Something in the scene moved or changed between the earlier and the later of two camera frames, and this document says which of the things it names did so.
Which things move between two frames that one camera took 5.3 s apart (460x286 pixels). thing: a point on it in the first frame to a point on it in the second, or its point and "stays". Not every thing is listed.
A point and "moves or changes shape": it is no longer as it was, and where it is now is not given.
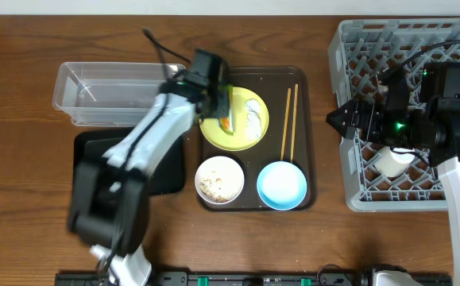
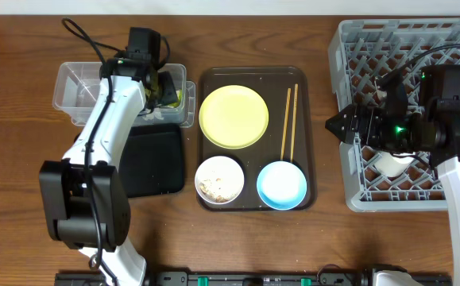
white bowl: (219, 179) stays
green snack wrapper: (224, 94) moves or changes shape
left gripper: (222, 105) to (166, 92)
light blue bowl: (281, 185) stays
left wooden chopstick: (286, 123) stays
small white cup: (392, 163) stays
